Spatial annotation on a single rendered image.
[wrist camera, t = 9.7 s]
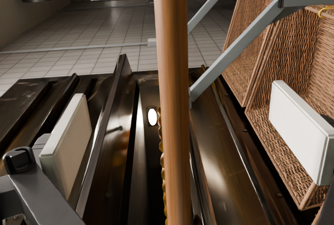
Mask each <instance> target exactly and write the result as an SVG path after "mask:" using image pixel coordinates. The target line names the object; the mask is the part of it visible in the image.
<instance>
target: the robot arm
mask: <svg viewBox="0 0 334 225"><path fill-rule="evenodd" d="M268 119H269V120H270V122H271V123H272V124H273V126H274V127H275V129H276V130H277V131H278V133H279V134H280V135H281V137H282V138H283V140H284V141H285V142H286V144H287V145H288V146H289V147H290V149H291V150H292V152H293V153H294V154H295V156H296V157H297V159H298V160H299V161H300V163H301V164H302V166H303V167H304V168H305V170H306V171H307V172H308V174H309V175H310V177H311V178H312V179H313V181H314V182H315V183H316V184H317V185H318V186H324V185H330V186H329V189H328V192H327V195H326V198H325V201H324V204H323V207H322V210H321V213H320V216H319V219H318V222H317V225H334V174H333V173H334V120H333V119H332V118H331V117H329V116H327V115H324V114H318V113H317V112H316V111H315V110H314V109H313V108H312V107H311V106H310V105H309V104H307V103H306V102H305V101H304V100H303V99H302V98H301V97H300V96H299V95H298V94H297V93H296V92H294V91H293V90H292V89H291V88H290V87H289V86H288V85H287V84H286V83H285V82H284V81H283V80H275V81H274V82H273V83H272V90H271V99H270V109H269V118H268ZM91 133H92V128H91V123H90V118H89V112H88V107H87V101H86V96H85V95H84V94H83V93H78V94H75V95H74V96H73V98H72V99H71V101H70V103H69V105H68V106H67V108H66V110H65V112H64V113H63V115H62V117H61V119H60V120H59V122H58V124H57V126H56V127H55V129H54V131H53V132H52V133H50V134H43V135H42V136H41V137H39V138H38V139H37V141H36V142H35V144H34V146H33V147H32V148H30V147H18V148H15V149H12V150H10V151H8V152H7V153H6V154H5V155H4V156H3V162H4V165H5V168H6V171H7V173H8V175H5V176H2V177H0V225H5V219H8V218H12V217H15V216H18V215H21V214H22V217H23V218H24V220H25V222H26V224H27V225H86V224H85V222H84V221H83V220H82V219H81V217H80V216H79V215H78V214H77V212H76V211H75V210H74V209H73V207H72V206H71V205H70V204H69V202H68V198H69V196H70V193H71V190H72V187H73V184H74V181H75V178H76V176H77V173H78V170H79V167H80V164H81V161H82V159H83V156H84V152H85V150H86V147H87V144H88V141H89V139H90V136H91Z"/></svg>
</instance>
